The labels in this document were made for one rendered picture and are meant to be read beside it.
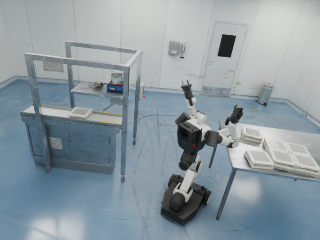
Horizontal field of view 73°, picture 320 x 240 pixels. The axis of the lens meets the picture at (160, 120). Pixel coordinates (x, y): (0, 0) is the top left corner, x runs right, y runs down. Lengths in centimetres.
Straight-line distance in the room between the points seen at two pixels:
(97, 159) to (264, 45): 558
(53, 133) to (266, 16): 594
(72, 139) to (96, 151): 37
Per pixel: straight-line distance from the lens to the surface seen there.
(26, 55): 288
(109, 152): 318
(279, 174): 270
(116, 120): 299
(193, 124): 228
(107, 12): 637
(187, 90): 246
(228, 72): 694
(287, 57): 758
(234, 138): 235
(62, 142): 334
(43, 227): 300
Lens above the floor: 232
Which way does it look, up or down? 28 degrees down
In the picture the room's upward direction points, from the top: 7 degrees clockwise
